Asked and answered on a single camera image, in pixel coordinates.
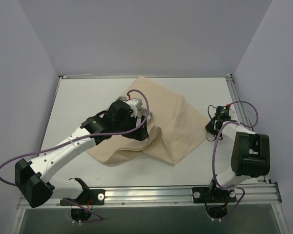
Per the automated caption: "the beige wrapping cloth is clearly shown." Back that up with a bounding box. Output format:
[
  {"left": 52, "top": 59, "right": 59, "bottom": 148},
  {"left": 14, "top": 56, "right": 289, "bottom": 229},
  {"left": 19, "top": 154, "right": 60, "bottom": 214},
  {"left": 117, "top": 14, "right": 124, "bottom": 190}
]
[{"left": 86, "top": 77, "right": 209, "bottom": 165}]

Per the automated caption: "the steel instrument tray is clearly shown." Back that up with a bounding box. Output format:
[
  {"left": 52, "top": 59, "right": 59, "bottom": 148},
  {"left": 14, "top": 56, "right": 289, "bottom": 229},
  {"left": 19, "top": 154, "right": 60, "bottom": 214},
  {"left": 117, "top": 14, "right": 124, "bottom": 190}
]
[{"left": 116, "top": 96, "right": 153, "bottom": 126}]

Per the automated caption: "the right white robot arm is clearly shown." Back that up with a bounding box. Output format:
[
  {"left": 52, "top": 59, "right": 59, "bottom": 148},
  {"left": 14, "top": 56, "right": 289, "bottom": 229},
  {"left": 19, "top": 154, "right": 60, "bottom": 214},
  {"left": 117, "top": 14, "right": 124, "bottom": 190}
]
[{"left": 205, "top": 104, "right": 270, "bottom": 201}]

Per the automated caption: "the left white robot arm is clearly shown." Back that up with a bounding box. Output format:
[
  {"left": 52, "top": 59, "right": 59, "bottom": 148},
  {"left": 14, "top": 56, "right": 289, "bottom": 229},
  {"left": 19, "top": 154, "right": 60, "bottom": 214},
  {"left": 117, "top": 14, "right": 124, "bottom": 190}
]
[{"left": 15, "top": 98, "right": 148, "bottom": 208}]

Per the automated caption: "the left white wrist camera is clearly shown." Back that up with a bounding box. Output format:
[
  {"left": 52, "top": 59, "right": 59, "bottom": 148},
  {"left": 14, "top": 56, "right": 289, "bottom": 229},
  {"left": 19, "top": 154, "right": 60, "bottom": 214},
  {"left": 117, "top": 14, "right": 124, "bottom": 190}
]
[{"left": 126, "top": 98, "right": 143, "bottom": 117}]

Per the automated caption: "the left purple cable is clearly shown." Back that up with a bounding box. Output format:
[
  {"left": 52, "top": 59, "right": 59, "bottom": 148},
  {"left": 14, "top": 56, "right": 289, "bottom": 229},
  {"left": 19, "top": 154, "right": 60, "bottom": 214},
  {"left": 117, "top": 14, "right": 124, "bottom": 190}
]
[{"left": 0, "top": 89, "right": 150, "bottom": 187}]

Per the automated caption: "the aluminium back rail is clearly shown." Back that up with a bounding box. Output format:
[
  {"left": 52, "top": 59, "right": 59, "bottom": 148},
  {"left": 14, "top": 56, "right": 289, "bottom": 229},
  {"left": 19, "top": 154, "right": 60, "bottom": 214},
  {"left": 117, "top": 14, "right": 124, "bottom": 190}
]
[{"left": 61, "top": 74, "right": 233, "bottom": 79}]

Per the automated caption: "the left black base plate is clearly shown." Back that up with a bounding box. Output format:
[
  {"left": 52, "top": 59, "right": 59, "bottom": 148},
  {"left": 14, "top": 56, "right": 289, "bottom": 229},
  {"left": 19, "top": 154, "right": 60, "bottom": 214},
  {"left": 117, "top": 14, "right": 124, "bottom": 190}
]
[{"left": 60, "top": 189, "right": 105, "bottom": 206}]

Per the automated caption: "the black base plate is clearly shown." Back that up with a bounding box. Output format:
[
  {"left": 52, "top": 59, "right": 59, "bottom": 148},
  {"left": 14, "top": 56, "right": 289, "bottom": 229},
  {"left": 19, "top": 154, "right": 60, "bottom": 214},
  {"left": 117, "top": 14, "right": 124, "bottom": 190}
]
[
  {"left": 60, "top": 189, "right": 105, "bottom": 206},
  {"left": 191, "top": 187, "right": 237, "bottom": 203}
]

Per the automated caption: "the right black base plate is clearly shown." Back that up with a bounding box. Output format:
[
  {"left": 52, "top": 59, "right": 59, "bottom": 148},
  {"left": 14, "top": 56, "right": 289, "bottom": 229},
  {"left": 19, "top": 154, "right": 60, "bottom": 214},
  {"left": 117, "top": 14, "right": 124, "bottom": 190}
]
[{"left": 191, "top": 187, "right": 237, "bottom": 203}]

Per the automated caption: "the aluminium front rail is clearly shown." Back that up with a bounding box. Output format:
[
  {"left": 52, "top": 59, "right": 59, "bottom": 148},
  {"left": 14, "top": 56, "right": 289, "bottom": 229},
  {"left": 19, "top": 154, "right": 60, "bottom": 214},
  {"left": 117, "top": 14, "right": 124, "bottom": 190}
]
[{"left": 17, "top": 183, "right": 283, "bottom": 208}]

